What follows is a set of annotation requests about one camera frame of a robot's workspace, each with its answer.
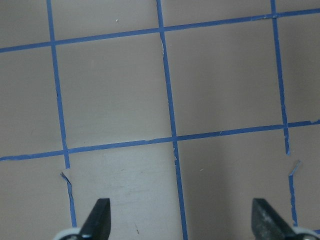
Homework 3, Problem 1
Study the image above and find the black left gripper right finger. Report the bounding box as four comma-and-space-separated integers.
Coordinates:
251, 198, 296, 240

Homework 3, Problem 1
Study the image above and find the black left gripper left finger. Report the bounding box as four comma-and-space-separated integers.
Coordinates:
79, 198, 111, 240

